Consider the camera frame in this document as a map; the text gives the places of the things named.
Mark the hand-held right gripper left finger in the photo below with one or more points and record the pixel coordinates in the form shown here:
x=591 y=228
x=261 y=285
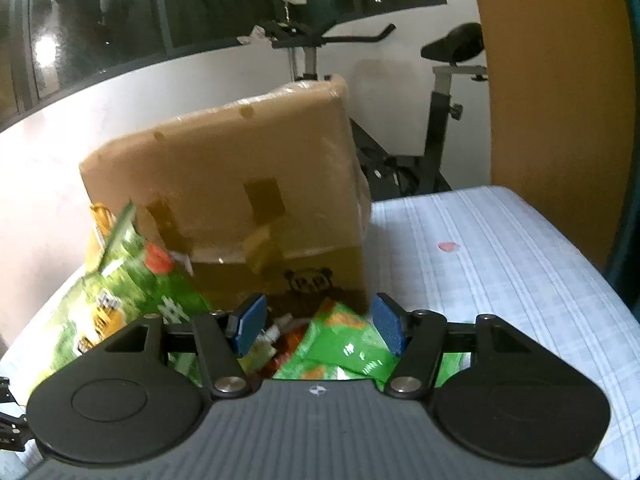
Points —
x=248 y=327

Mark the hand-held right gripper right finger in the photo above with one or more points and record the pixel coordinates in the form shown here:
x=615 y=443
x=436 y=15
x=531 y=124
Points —
x=387 y=325

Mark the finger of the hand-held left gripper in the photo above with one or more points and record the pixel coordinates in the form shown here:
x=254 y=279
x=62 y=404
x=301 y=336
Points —
x=11 y=427

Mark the green snack packet orange print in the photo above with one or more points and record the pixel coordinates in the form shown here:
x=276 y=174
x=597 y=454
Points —
x=350 y=345

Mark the brown cardboard box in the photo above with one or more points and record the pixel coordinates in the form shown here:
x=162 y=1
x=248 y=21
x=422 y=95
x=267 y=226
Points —
x=240 y=175

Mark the small white red packet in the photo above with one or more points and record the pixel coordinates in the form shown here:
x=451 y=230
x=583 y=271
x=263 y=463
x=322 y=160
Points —
x=270 y=340

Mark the small pink scrap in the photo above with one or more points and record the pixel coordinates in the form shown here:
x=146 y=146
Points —
x=446 y=247

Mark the large green snack packet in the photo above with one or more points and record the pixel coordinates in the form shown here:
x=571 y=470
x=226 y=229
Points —
x=135 y=280

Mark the striped white bed sheet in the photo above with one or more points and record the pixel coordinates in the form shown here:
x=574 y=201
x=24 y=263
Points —
x=500 y=270

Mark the clear plastic box liner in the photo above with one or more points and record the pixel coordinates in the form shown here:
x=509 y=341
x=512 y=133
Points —
x=361 y=195

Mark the black exercise bike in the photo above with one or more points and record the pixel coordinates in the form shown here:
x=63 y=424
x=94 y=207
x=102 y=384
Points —
x=442 y=110

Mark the orange wooden panel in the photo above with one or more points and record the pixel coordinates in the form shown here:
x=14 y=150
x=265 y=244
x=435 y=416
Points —
x=550 y=85

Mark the crumpled white paper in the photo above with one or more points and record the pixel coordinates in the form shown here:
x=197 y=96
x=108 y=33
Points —
x=252 y=35

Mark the dark glass window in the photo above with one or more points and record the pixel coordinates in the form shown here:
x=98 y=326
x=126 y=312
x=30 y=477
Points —
x=200 y=5

